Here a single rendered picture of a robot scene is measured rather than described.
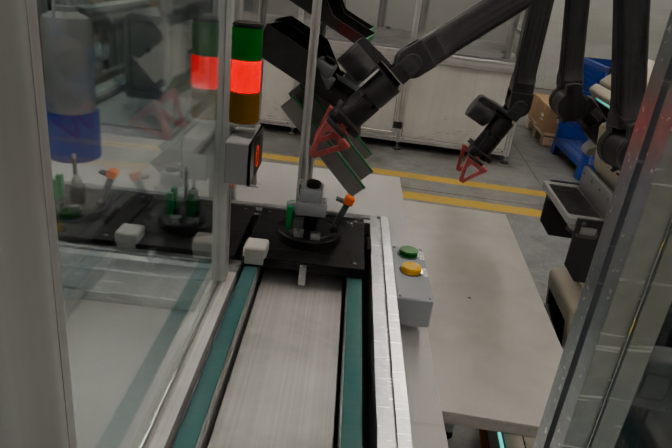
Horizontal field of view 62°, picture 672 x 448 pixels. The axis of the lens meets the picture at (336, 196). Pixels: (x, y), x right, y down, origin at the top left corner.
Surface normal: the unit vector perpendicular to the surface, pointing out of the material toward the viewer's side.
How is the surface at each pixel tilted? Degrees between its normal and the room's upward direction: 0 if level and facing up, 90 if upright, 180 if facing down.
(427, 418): 0
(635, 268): 90
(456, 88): 90
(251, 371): 0
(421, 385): 0
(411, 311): 90
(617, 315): 90
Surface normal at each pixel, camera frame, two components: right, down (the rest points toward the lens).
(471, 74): -0.11, 0.37
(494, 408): 0.11, -0.92
